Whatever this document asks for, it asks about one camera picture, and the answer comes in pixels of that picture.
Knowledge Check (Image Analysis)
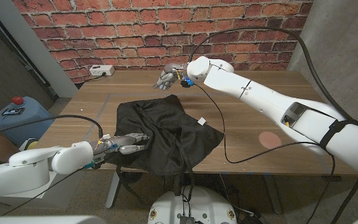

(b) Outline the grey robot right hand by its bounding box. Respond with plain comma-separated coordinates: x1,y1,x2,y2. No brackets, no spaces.
153,63,188,91

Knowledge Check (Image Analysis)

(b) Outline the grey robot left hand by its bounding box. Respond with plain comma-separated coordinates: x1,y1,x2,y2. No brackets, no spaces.
90,133,150,159

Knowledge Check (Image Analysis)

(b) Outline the black cloth apron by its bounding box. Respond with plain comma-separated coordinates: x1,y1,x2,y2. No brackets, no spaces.
104,94,225,200

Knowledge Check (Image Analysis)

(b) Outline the black round fan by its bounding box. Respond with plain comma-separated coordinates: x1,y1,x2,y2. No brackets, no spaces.
121,172,143,184

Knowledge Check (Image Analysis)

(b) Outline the white table leg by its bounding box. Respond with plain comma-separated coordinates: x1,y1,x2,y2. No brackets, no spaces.
106,172,121,209

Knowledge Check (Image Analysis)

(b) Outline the white power strip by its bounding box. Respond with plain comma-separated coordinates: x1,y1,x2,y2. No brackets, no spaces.
89,65,116,77

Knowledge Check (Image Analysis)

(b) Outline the red brick printed backdrop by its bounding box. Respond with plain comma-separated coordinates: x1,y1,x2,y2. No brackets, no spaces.
12,0,314,84

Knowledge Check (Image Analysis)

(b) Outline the white and yellow device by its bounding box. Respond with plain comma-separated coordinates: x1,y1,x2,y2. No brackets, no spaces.
20,138,40,150

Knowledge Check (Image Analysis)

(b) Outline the blue plastic container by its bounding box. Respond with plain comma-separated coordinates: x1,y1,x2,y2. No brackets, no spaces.
0,96,55,147

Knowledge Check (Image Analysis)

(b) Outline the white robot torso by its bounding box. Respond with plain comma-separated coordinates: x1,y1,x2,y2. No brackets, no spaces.
147,185,238,224

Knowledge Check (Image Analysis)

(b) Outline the pink round sticker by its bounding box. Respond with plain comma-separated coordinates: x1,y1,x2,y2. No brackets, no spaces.
258,131,282,149

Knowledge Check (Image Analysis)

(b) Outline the grey table leg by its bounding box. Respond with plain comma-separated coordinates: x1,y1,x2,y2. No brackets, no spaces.
263,174,282,215

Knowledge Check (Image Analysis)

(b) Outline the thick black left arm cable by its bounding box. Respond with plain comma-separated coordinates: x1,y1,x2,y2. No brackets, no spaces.
0,114,104,139

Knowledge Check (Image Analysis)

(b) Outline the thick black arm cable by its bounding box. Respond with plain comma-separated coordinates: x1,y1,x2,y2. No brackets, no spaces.
0,114,104,139
187,26,358,224

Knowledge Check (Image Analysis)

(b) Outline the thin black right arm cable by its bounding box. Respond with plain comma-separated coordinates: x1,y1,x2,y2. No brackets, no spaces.
191,83,335,224

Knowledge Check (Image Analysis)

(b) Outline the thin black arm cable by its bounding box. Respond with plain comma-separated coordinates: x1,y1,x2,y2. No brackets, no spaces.
191,83,335,224
1,167,85,216

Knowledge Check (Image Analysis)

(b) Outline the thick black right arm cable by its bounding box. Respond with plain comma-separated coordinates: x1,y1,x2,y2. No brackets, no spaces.
187,26,358,224

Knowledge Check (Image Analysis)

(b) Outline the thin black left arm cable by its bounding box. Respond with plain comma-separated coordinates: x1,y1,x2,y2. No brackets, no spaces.
1,167,85,216

